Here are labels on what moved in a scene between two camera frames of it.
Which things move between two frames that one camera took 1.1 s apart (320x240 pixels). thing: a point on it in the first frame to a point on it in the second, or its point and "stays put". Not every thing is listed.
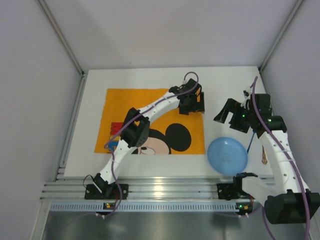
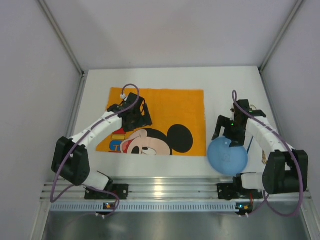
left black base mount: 92,192 stays put
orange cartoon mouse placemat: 171,132 stays put
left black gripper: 191,107 to 144,113
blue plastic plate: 228,155 stays put
